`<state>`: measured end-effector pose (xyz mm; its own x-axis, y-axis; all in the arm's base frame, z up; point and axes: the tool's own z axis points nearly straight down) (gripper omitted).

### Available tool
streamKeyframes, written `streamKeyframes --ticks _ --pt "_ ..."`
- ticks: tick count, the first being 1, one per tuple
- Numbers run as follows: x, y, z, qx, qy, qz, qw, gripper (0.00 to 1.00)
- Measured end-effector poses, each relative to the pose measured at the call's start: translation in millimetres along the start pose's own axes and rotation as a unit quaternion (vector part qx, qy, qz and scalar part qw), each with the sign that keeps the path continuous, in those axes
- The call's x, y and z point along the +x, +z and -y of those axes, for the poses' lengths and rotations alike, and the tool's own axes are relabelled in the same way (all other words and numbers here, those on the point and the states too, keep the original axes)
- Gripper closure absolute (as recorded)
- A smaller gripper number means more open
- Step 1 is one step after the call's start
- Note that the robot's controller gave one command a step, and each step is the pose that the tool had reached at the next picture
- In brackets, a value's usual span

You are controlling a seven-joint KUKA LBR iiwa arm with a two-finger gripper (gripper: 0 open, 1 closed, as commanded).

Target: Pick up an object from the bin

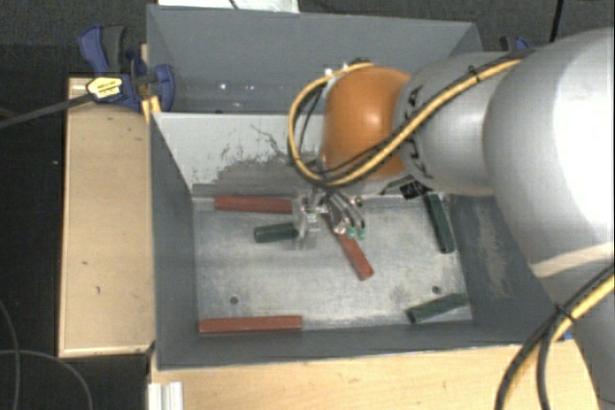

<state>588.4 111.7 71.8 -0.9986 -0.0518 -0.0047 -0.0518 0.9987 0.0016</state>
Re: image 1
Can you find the grey metal bin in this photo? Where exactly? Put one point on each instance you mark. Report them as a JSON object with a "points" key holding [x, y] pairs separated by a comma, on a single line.
{"points": [[269, 269]]}

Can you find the dark green flat block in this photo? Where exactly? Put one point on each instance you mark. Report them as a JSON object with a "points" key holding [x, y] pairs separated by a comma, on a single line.
{"points": [[274, 233], [437, 308], [442, 225]]}

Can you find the black cylinder on white bracket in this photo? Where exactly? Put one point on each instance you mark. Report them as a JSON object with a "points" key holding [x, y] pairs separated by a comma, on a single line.
{"points": [[414, 192]]}

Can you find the red-brown flat block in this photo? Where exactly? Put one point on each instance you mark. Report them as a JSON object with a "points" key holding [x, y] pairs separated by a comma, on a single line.
{"points": [[358, 259], [250, 204], [250, 324]]}

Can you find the pale wood board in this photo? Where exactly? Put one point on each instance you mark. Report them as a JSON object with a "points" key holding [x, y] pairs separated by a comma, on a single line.
{"points": [[108, 216]]}

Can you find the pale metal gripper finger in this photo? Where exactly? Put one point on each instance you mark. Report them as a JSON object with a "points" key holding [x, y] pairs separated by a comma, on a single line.
{"points": [[302, 207], [308, 233]]}

